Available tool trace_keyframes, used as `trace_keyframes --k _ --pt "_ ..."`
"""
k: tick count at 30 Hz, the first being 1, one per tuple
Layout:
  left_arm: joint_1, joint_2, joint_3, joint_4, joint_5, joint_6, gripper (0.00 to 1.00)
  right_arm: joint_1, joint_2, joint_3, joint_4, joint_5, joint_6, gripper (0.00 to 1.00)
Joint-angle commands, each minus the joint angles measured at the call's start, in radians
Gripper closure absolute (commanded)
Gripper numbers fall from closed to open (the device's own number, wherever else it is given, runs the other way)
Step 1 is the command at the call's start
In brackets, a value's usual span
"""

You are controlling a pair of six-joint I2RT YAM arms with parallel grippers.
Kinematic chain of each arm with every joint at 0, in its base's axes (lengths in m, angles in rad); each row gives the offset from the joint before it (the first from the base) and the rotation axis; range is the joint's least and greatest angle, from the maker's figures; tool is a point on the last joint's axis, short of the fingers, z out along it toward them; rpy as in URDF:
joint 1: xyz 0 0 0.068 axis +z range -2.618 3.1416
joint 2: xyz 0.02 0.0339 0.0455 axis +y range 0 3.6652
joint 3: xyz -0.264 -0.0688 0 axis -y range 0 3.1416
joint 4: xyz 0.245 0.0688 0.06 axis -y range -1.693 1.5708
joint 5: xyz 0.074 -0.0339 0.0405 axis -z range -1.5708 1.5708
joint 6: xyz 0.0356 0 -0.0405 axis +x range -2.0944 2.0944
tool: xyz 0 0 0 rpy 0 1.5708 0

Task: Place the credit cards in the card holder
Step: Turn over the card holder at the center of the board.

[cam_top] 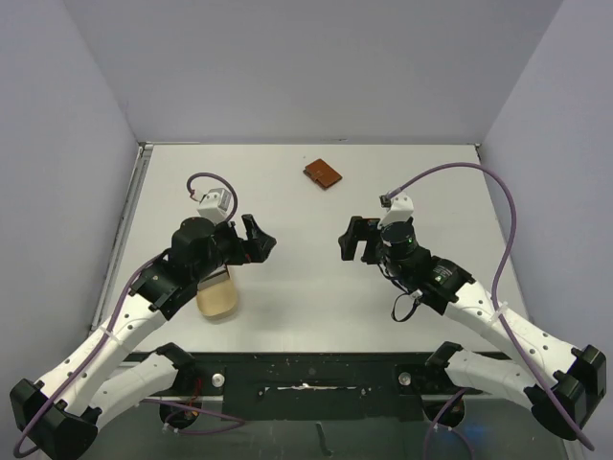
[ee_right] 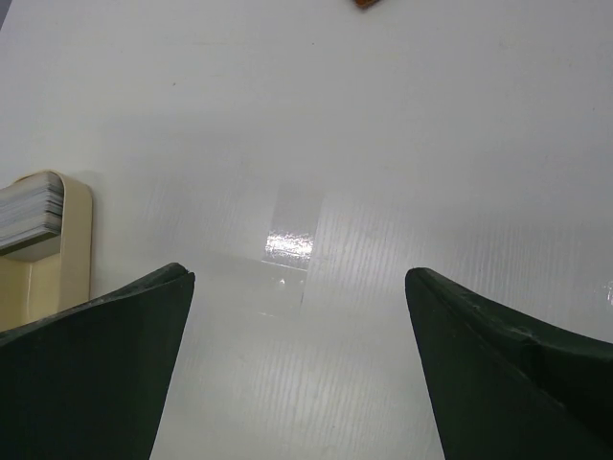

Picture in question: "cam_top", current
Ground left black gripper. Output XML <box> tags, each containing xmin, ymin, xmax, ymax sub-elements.
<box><xmin>193</xmin><ymin>214</ymin><xmax>274</xmax><ymax>281</ymax></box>

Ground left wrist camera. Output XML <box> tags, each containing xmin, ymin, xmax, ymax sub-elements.
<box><xmin>197</xmin><ymin>188</ymin><xmax>232</xmax><ymax>224</ymax></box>

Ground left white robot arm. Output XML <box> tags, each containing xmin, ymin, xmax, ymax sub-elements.
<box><xmin>10</xmin><ymin>215</ymin><xmax>277</xmax><ymax>459</ymax></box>

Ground beige card tray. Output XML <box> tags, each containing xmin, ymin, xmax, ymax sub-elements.
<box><xmin>195</xmin><ymin>266</ymin><xmax>238</xmax><ymax>321</ymax></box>

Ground brown leather card holder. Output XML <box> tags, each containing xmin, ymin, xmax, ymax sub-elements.
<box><xmin>303</xmin><ymin>159</ymin><xmax>342</xmax><ymax>190</ymax></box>

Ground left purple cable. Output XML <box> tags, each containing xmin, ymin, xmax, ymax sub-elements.
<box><xmin>12</xmin><ymin>172</ymin><xmax>240</xmax><ymax>455</ymax></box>

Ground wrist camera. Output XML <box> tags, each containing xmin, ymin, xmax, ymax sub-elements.
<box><xmin>378</xmin><ymin>192</ymin><xmax>414</xmax><ymax>229</ymax></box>
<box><xmin>197</xmin><ymin>188</ymin><xmax>232</xmax><ymax>224</ymax></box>

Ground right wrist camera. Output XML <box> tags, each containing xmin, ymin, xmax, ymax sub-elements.
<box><xmin>378</xmin><ymin>192</ymin><xmax>414</xmax><ymax>229</ymax></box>

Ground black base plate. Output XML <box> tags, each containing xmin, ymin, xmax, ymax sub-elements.
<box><xmin>138</xmin><ymin>352</ymin><xmax>485</xmax><ymax>427</ymax></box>

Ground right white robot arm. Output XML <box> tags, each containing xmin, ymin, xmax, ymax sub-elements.
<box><xmin>338</xmin><ymin>216</ymin><xmax>606</xmax><ymax>441</ymax></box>

